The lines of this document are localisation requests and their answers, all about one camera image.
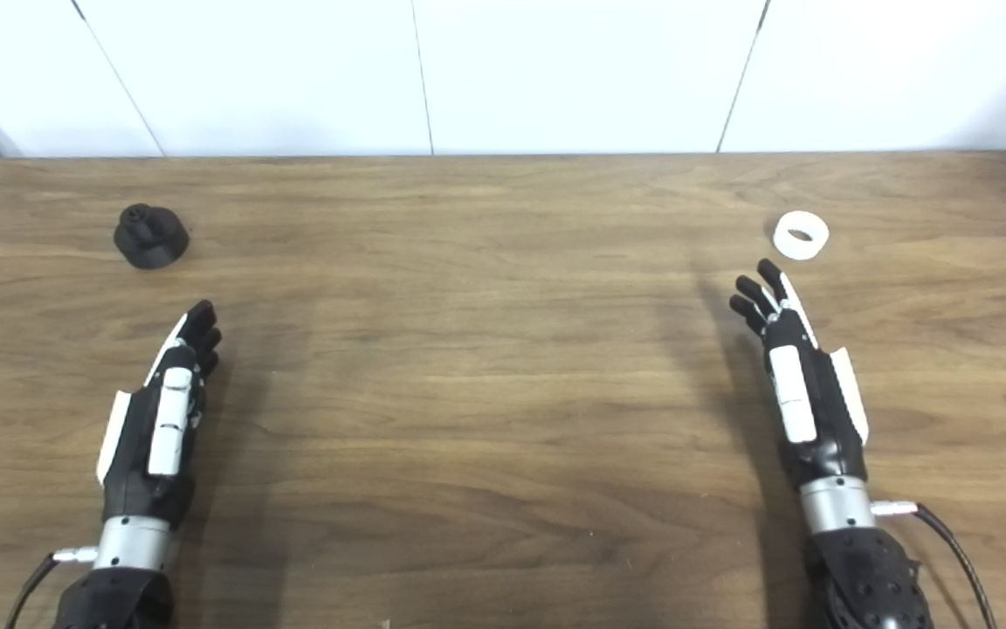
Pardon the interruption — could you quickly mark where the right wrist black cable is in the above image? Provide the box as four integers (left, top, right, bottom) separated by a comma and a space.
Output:
870, 500, 997, 629

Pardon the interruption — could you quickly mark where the round black plastic part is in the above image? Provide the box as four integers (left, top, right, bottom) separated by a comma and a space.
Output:
114, 204, 190, 270

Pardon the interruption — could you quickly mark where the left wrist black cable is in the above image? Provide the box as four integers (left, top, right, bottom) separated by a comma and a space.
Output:
5, 546, 100, 629

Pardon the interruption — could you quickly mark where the white plastic ring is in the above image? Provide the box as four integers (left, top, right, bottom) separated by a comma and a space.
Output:
772, 211, 830, 261

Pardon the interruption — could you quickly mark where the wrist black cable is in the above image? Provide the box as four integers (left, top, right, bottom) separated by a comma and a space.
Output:
870, 500, 997, 629
5, 546, 100, 629

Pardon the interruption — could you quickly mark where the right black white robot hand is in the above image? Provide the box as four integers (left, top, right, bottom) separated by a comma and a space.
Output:
728, 259, 871, 490

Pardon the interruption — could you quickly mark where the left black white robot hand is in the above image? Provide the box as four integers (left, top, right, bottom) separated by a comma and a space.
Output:
96, 300, 223, 529

